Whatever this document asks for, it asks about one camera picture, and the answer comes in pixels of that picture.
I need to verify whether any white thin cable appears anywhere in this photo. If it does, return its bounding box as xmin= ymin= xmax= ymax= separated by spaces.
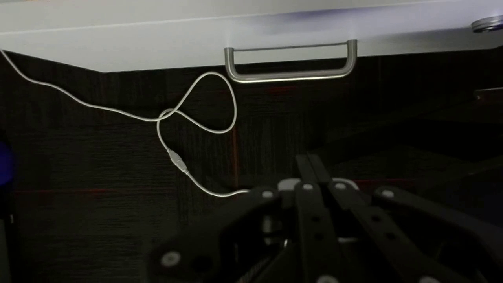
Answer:
xmin=0 ymin=48 xmax=252 ymax=199

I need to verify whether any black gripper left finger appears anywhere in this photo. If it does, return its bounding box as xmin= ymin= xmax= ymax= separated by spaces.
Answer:
xmin=148 ymin=153 xmax=345 ymax=283

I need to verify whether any silver drawer pull handle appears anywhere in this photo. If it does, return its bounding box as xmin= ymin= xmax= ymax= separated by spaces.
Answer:
xmin=224 ymin=39 xmax=361 ymax=84

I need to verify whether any wooden drawer white front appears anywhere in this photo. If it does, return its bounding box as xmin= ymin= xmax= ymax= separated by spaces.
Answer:
xmin=0 ymin=0 xmax=503 ymax=72

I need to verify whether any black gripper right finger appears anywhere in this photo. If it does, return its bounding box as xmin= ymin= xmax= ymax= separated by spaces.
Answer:
xmin=328 ymin=177 xmax=503 ymax=283

